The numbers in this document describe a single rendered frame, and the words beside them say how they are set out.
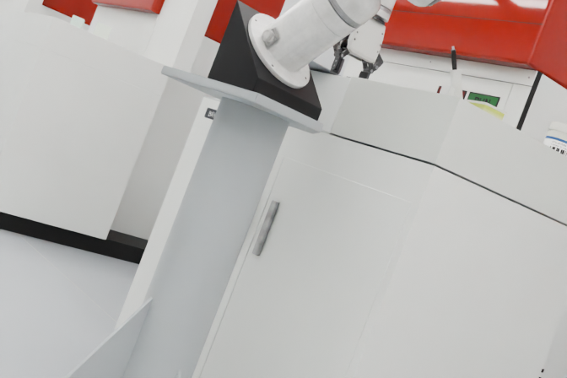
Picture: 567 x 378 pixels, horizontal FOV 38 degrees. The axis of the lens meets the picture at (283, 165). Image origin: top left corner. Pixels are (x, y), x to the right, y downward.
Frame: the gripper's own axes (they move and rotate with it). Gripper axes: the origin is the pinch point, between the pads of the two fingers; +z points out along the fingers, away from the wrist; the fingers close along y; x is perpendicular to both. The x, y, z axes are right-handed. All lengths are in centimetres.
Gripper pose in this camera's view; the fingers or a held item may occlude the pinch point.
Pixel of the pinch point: (348, 76)
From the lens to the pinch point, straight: 205.7
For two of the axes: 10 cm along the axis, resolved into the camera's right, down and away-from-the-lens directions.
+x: 5.7, 2.1, -7.9
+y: -7.4, -2.9, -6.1
